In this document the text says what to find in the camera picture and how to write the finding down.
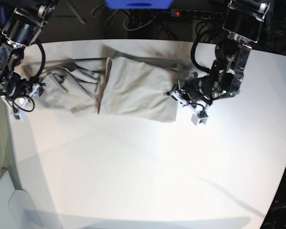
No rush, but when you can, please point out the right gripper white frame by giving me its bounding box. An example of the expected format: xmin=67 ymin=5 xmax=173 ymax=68
xmin=1 ymin=82 xmax=46 ymax=117

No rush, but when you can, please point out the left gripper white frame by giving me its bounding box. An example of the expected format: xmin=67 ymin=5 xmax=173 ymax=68
xmin=164 ymin=81 xmax=212 ymax=117

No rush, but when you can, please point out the grey t-shirt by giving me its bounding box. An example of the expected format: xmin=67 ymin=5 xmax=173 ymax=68
xmin=37 ymin=46 xmax=192 ymax=123

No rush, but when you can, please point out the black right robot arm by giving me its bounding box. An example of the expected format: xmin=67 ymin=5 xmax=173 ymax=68
xmin=0 ymin=0 xmax=58 ymax=120

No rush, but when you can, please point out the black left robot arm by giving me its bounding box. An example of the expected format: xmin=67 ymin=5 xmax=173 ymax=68
xmin=165 ymin=0 xmax=271 ymax=123

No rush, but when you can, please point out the blue box at top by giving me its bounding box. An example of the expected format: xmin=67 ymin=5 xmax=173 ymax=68
xmin=105 ymin=0 xmax=173 ymax=10

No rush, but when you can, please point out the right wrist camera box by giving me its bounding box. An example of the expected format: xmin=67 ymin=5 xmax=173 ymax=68
xmin=11 ymin=112 xmax=25 ymax=122

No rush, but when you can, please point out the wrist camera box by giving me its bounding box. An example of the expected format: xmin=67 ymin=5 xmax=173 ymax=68
xmin=191 ymin=113 xmax=208 ymax=125
xmin=11 ymin=112 xmax=25 ymax=122

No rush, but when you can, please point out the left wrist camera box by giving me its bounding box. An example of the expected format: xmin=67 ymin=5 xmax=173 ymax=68
xmin=191 ymin=113 xmax=208 ymax=125

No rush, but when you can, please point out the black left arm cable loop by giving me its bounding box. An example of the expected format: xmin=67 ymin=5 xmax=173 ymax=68
xmin=190 ymin=39 xmax=214 ymax=73

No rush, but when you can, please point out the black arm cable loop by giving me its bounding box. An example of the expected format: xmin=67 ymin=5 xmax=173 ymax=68
xmin=25 ymin=42 xmax=47 ymax=83
xmin=190 ymin=39 xmax=214 ymax=73

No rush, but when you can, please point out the white cable on floor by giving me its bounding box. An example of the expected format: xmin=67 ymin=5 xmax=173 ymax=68
xmin=122 ymin=14 xmax=155 ymax=31

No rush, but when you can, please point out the black power strip red switch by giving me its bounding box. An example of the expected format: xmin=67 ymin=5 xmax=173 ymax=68
xmin=169 ymin=9 xmax=223 ymax=20

